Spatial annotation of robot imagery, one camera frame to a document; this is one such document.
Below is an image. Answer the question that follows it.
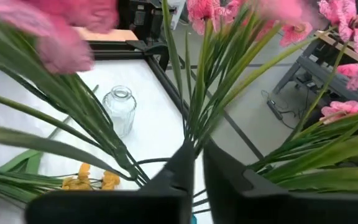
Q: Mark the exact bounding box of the clear glass vase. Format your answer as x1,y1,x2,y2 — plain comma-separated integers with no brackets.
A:
101,85,138,138

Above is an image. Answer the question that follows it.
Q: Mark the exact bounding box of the black power strip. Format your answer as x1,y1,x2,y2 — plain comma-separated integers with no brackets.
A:
265,98,285,121

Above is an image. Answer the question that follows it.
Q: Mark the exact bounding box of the light wooden side board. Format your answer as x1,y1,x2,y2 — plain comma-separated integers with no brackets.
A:
73,26,139,42

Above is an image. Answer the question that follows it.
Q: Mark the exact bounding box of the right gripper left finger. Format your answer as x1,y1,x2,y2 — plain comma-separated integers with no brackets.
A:
24,141,196,224

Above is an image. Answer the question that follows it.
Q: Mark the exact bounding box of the yellow flower bunch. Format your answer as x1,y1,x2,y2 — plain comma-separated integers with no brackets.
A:
0,162,121,205

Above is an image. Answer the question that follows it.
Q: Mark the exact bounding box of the wooden top grey table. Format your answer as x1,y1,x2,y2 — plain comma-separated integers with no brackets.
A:
272,29,358,105

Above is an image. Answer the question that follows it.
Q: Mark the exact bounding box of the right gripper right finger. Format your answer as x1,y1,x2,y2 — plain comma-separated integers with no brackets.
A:
201,141,358,224

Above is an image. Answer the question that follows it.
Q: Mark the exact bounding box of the black table frame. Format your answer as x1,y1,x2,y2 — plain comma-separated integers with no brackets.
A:
85,39,265,161

